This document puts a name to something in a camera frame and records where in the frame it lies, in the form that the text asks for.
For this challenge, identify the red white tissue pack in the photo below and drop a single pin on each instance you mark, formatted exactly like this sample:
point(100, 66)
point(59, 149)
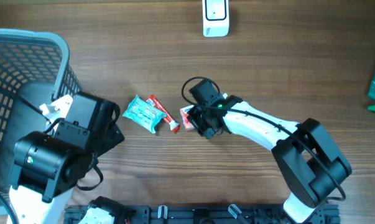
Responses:
point(184, 113)

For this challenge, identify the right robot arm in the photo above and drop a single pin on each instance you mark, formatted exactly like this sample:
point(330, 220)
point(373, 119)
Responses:
point(310, 162)

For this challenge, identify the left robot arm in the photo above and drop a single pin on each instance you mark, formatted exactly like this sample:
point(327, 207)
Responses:
point(47, 165)

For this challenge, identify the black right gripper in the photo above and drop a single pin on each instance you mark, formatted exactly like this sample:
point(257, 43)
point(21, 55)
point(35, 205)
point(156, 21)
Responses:
point(193, 115)

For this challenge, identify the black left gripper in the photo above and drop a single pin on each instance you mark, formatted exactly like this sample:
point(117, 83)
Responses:
point(114, 137)

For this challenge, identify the grey plastic shopping basket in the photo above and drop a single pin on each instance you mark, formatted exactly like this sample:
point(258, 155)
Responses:
point(34, 70)

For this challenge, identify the red white stick packet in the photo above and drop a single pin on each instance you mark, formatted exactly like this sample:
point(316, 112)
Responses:
point(153, 101)

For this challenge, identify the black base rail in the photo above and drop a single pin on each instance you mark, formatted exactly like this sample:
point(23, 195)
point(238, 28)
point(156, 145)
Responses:
point(105, 210)

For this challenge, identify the white barcode scanner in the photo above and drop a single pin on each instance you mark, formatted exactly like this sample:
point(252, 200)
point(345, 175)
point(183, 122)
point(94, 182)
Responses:
point(215, 15)

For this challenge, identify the teal white small packet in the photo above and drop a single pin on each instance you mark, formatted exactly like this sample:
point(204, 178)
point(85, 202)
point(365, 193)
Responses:
point(144, 114)

